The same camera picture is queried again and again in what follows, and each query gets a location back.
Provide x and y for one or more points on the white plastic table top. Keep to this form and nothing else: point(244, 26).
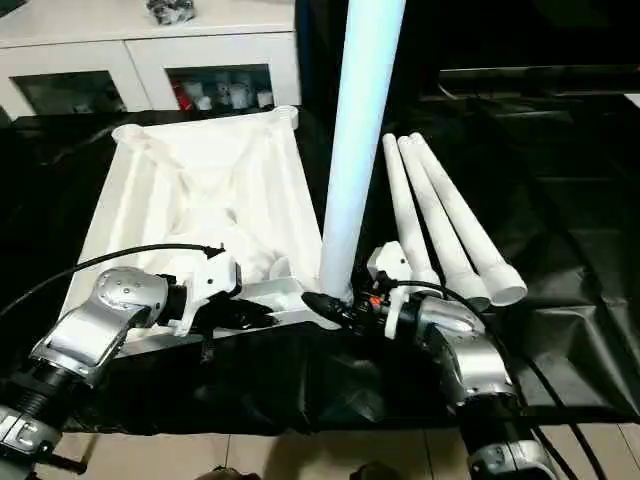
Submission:
point(200, 180)

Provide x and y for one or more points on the white plastic table leg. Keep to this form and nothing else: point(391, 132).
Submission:
point(405, 210)
point(470, 220)
point(440, 220)
point(360, 130)

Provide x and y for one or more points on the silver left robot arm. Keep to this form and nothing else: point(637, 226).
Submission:
point(100, 320)

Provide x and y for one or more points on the silver left leg black foot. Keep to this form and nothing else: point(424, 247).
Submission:
point(220, 473)

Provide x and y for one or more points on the toy figures behind cabinet glass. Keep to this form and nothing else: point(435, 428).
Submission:
point(220, 92)

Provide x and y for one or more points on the black work mat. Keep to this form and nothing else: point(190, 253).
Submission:
point(580, 200)

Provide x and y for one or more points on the white cabinet with glass doors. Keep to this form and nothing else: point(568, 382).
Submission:
point(100, 45)

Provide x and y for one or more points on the black tv cabinet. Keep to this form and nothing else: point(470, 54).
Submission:
point(500, 40)

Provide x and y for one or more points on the grey plush toy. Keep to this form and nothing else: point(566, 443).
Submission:
point(172, 10)

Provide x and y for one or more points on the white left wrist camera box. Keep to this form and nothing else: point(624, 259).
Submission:
point(205, 275)

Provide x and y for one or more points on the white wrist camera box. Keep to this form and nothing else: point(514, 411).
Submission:
point(388, 262)
point(205, 275)

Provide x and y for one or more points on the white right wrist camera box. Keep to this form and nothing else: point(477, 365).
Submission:
point(388, 262)

